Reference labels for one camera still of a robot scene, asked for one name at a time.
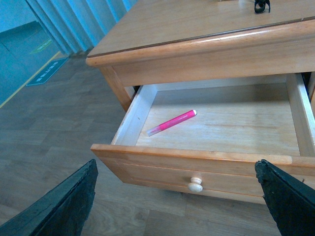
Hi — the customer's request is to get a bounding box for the green floor marking sticker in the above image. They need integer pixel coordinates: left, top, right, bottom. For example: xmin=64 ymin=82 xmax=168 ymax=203
xmin=30 ymin=39 xmax=52 ymax=54

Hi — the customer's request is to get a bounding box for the wooden drawer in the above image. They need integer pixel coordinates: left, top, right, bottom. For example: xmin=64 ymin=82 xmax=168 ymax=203
xmin=91 ymin=74 xmax=315 ymax=203

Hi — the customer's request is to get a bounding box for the black cable on cabinet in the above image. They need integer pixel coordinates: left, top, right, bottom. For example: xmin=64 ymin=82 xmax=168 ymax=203
xmin=253 ymin=0 xmax=271 ymax=14

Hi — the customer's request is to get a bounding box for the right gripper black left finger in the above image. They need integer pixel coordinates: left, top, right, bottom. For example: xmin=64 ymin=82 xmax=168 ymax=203
xmin=0 ymin=159 xmax=98 ymax=236

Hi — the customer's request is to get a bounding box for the dark floor sign sticker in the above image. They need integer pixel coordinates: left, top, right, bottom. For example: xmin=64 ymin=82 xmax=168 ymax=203
xmin=26 ymin=58 xmax=68 ymax=87

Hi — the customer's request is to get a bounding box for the wooden nightstand cabinet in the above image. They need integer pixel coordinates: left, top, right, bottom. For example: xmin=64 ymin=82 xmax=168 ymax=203
xmin=86 ymin=0 xmax=315 ymax=110

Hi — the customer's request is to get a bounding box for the light blue pleated curtain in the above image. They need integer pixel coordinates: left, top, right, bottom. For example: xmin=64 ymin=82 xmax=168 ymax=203
xmin=26 ymin=0 xmax=137 ymax=55

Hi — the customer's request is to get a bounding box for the pink highlighter marker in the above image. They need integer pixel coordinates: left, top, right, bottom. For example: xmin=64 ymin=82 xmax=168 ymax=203
xmin=147 ymin=110 xmax=197 ymax=137

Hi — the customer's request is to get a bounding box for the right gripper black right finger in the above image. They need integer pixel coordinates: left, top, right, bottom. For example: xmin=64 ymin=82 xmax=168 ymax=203
xmin=254 ymin=159 xmax=315 ymax=236

